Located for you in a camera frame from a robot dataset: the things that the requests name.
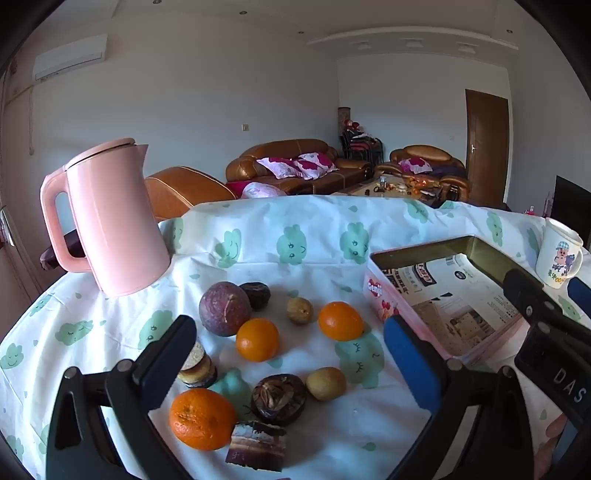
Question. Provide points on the printed paper liner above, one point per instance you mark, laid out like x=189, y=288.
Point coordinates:
x=461, y=314

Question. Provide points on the dark wooden side table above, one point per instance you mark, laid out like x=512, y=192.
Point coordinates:
x=69, y=244

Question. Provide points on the striped chocolate cake slice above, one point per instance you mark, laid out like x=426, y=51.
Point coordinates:
x=256, y=446

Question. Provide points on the glass coffee table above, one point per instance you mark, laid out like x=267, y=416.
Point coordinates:
x=369, y=189

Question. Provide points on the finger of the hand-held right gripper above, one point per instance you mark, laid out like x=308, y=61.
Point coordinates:
x=524, y=288
x=579, y=293

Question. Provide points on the brown leather armchair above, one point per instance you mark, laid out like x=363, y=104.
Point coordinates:
x=425, y=152

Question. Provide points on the purple passion fruit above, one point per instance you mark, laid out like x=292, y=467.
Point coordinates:
x=225, y=308

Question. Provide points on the pink floral pillow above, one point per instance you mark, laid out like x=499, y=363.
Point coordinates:
x=279, y=168
x=316, y=164
x=415, y=164

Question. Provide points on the white cartoon print mug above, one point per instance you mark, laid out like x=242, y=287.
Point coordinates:
x=554, y=249

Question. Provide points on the dark brown wrinkled date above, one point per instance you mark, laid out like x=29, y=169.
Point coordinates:
x=256, y=295

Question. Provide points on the tall patterned vase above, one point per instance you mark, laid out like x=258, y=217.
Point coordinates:
x=344, y=115

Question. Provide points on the pink electric kettle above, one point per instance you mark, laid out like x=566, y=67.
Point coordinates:
x=115, y=221

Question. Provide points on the round layered sandwich cookie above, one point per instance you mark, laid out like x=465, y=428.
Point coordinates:
x=201, y=369

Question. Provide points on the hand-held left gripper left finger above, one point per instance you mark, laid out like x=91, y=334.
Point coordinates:
x=159, y=369

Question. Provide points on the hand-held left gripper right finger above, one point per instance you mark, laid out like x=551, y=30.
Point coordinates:
x=411, y=364

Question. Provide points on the large orange mandarin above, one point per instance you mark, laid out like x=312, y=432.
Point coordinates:
x=201, y=418

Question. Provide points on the dark round nut cake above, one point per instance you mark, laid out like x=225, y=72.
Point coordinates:
x=278, y=399

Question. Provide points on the person's right hand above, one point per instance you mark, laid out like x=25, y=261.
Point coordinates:
x=556, y=427

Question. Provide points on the small brown longan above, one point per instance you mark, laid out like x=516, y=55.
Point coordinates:
x=326, y=383
x=299, y=310

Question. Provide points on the purple cloth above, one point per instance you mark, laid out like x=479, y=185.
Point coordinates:
x=450, y=171

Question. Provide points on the stack of dark chairs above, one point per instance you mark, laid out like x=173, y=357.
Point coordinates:
x=360, y=143

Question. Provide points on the pink metal tin box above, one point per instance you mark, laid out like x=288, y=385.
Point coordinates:
x=374, y=284

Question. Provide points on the brown wooden door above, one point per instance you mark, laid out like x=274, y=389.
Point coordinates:
x=487, y=147

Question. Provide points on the brown leather long sofa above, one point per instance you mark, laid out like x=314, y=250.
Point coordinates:
x=277, y=150

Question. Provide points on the orange-brown leather armchair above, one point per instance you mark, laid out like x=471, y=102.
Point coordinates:
x=184, y=189

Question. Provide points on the white wall air conditioner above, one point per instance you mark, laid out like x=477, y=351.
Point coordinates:
x=69, y=57

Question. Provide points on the small orange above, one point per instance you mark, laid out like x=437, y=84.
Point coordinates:
x=257, y=340
x=340, y=321

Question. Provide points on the black television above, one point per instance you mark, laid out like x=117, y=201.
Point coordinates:
x=572, y=203

